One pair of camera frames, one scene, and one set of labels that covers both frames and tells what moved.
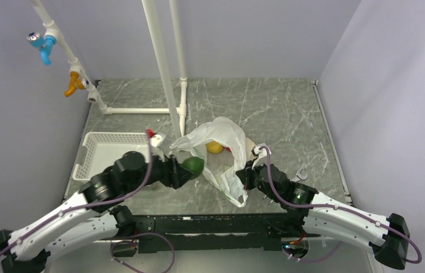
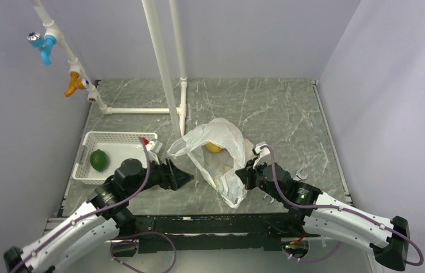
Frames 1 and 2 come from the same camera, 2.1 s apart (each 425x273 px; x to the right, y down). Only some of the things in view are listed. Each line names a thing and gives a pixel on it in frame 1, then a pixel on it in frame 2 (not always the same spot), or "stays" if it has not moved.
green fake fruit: (195, 165) → (99, 160)
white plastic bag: (220, 169) stays
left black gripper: (174, 174) stays
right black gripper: (245, 174) stays
